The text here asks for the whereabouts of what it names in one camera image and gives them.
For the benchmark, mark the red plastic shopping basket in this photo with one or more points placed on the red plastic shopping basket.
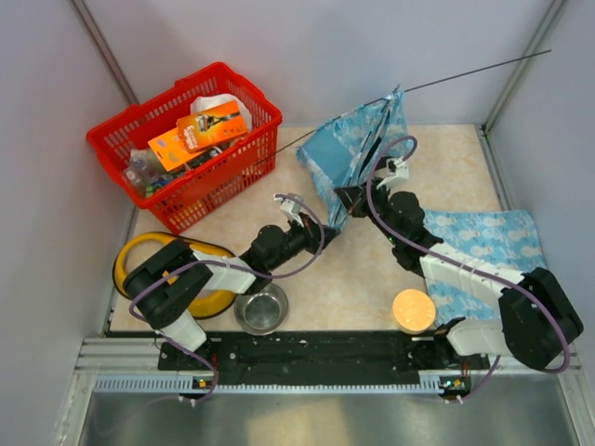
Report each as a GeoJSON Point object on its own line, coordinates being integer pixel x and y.
{"type": "Point", "coordinates": [189, 198]}

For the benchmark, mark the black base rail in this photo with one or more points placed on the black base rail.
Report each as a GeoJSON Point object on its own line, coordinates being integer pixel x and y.
{"type": "Point", "coordinates": [315, 358]}

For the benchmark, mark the clear plastic bottle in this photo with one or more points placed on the clear plastic bottle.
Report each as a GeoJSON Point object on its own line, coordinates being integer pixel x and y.
{"type": "Point", "coordinates": [140, 173]}

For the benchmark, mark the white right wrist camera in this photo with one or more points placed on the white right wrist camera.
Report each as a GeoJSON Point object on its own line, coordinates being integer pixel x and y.
{"type": "Point", "coordinates": [393, 174]}

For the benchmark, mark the orange Scrub Daddy sponge pack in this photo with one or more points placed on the orange Scrub Daddy sponge pack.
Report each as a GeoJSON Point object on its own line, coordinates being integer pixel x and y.
{"type": "Point", "coordinates": [170, 150]}

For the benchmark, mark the blue patterned tent mat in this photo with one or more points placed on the blue patterned tent mat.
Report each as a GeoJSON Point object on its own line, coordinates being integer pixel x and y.
{"type": "Point", "coordinates": [504, 239]}

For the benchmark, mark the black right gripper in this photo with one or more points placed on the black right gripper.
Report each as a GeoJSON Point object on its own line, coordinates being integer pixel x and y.
{"type": "Point", "coordinates": [351, 194]}

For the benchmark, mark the stainless steel pet bowl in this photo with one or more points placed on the stainless steel pet bowl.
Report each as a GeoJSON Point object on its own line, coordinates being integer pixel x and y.
{"type": "Point", "coordinates": [262, 313]}

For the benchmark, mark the yellow double pet bowl holder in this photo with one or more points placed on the yellow double pet bowl holder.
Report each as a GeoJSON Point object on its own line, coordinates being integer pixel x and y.
{"type": "Point", "coordinates": [202, 307]}

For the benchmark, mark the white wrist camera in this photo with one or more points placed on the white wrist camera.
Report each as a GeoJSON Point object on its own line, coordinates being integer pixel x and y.
{"type": "Point", "coordinates": [393, 174]}
{"type": "Point", "coordinates": [290, 207]}

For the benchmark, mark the blue green scouring pad pack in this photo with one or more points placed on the blue green scouring pad pack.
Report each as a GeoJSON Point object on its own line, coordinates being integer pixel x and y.
{"type": "Point", "coordinates": [152, 188]}

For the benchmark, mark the thin black tent pole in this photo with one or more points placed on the thin black tent pole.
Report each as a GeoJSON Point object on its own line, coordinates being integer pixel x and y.
{"type": "Point", "coordinates": [415, 88]}

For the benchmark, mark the white plastic bag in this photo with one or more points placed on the white plastic bag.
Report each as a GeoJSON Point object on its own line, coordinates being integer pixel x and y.
{"type": "Point", "coordinates": [203, 103]}

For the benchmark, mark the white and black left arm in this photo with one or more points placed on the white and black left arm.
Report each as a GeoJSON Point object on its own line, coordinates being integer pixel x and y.
{"type": "Point", "coordinates": [165, 285]}

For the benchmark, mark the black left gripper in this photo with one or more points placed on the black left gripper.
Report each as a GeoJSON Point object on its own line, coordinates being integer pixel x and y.
{"type": "Point", "coordinates": [310, 232]}

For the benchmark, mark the orange round lid jar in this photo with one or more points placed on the orange round lid jar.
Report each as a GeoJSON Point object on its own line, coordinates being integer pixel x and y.
{"type": "Point", "coordinates": [413, 311]}

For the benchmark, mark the blue patterned pet tent fabric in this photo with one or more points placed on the blue patterned pet tent fabric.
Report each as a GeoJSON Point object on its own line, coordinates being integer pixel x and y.
{"type": "Point", "coordinates": [341, 152]}

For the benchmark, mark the black instant noodle cup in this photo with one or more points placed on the black instant noodle cup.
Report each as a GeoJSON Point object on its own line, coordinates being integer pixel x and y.
{"type": "Point", "coordinates": [205, 157]}

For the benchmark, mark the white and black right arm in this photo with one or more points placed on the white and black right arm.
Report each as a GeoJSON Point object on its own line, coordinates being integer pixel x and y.
{"type": "Point", "coordinates": [536, 322]}

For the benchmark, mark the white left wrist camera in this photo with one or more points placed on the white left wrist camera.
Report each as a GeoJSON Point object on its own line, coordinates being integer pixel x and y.
{"type": "Point", "coordinates": [290, 207]}

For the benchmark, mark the orange Gillette razor box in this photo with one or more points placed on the orange Gillette razor box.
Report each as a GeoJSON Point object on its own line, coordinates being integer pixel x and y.
{"type": "Point", "coordinates": [217, 125]}

